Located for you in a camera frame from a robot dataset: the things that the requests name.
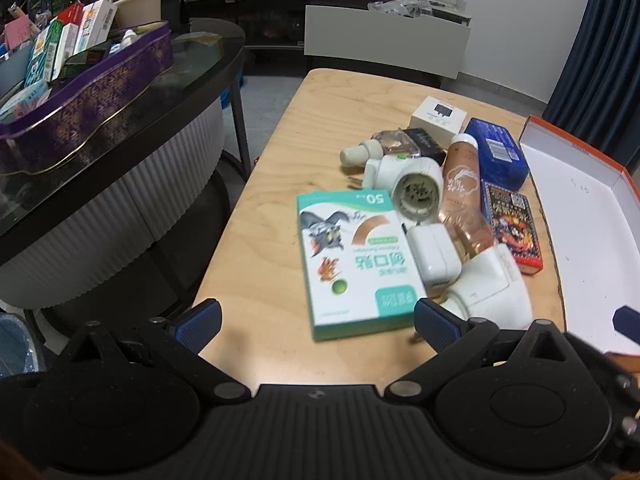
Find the colourful card box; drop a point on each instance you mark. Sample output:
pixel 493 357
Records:
pixel 512 227

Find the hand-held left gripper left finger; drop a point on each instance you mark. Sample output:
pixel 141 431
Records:
pixel 200 321

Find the white TV cabinet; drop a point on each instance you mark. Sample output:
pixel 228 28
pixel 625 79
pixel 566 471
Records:
pixel 270 15

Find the white cabinet drawer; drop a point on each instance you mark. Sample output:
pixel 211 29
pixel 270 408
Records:
pixel 380 40

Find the white USB power adapter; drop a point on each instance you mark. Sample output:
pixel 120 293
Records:
pixel 430 257

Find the blue plastic container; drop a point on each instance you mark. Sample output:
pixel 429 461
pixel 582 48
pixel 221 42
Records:
pixel 15 345

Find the black USB charger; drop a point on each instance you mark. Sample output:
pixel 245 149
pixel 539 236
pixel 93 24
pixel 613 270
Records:
pixel 425 142

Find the white charger box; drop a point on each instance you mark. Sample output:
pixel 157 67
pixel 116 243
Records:
pixel 437 114

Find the clear plastic bag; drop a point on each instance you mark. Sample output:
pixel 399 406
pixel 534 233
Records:
pixel 400 7

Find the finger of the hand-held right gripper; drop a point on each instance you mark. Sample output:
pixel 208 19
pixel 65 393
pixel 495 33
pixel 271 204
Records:
pixel 625 410
pixel 627 322

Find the pile of medicine boxes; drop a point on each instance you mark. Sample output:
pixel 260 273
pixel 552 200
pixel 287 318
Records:
pixel 60 40

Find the clear repellent refill bottle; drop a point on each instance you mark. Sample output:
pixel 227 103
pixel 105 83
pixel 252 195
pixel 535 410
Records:
pixel 385 144

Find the blue rounded box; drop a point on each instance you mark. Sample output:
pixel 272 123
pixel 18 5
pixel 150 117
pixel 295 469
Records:
pixel 497 152

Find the cream plant pot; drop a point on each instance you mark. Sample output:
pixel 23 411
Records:
pixel 140 7

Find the black glass top counter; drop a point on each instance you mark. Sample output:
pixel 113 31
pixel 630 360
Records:
pixel 165 170

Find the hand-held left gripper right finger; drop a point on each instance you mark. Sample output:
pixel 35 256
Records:
pixel 436 325

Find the orange and white cardboard box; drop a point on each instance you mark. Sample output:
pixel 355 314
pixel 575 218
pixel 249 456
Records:
pixel 575 220

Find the dark blue curtain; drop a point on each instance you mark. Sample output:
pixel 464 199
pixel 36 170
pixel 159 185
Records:
pixel 600 60

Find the green bandage box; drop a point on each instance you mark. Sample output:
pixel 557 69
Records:
pixel 350 270

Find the purple patterned tin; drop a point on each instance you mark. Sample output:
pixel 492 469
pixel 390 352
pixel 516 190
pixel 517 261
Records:
pixel 90 110

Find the pink cosmetic bottle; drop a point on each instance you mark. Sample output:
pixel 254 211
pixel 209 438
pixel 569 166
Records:
pixel 462 180

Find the black tablet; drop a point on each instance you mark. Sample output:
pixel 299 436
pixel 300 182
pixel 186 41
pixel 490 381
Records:
pixel 172 5

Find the white mosquito repellent heater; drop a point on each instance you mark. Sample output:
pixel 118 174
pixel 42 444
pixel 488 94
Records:
pixel 400 175

